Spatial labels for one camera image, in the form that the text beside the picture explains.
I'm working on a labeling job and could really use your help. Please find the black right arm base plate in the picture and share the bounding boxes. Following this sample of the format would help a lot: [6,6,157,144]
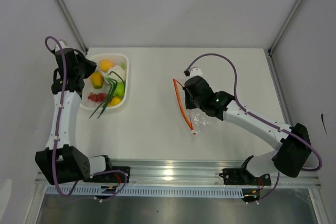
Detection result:
[219,168,271,186]

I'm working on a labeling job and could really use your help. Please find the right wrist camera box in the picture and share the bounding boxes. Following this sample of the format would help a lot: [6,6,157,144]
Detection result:
[184,67,203,78]

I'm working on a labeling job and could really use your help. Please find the left aluminium corner post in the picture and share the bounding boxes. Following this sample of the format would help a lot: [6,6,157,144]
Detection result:
[54,0,88,53]

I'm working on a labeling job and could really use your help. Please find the green scallion stalks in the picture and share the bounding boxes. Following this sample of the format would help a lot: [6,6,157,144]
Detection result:
[90,69,126,118]

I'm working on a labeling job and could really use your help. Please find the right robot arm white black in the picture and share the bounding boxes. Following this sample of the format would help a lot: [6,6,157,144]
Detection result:
[183,76,311,184]

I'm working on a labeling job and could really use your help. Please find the green apple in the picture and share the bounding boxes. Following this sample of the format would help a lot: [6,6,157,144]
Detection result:
[113,82,125,99]

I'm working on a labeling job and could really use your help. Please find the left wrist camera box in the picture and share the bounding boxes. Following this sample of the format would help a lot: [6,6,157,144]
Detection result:
[54,40,68,52]

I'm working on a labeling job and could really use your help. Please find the clear zip bag orange zipper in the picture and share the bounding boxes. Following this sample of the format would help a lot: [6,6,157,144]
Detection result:
[172,78,215,135]

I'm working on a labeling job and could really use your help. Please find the yellow bell pepper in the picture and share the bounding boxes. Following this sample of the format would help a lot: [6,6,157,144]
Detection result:
[108,97,122,106]

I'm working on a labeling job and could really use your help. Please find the aluminium rail frame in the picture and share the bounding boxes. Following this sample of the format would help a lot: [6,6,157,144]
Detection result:
[35,159,322,189]

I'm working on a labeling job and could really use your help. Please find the white cauliflower with green leaves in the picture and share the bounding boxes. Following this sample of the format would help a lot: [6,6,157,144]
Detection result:
[107,65,127,82]

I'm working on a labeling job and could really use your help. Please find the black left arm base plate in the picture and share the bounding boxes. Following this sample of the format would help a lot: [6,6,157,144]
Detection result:
[83,166,131,184]

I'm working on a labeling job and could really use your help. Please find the white perforated plastic basket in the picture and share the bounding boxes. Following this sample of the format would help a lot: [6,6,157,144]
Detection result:
[80,53,130,116]

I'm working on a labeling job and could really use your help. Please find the red grape bunch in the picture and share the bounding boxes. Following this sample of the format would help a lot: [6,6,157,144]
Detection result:
[88,92,107,103]

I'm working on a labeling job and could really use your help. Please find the orange round fruit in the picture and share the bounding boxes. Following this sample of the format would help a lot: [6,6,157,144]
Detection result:
[99,59,114,72]

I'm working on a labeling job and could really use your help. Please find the white slotted cable duct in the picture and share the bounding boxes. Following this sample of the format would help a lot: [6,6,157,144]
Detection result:
[46,185,244,198]

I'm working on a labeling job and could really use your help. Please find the right aluminium corner post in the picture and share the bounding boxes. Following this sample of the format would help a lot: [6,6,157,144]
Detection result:
[267,0,322,55]

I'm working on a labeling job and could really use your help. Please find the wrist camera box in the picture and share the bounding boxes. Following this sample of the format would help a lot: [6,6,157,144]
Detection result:
[184,67,203,78]
[54,40,68,52]

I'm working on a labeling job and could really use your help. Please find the aluminium corner post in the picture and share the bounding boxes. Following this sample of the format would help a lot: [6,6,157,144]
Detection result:
[54,0,88,53]
[267,0,322,55]

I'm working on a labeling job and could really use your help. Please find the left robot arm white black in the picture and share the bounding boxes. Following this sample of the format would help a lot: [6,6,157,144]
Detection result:
[35,47,114,185]

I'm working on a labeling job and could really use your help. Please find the yellow-green mango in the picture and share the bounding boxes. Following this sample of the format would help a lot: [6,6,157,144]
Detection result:
[90,71,104,89]

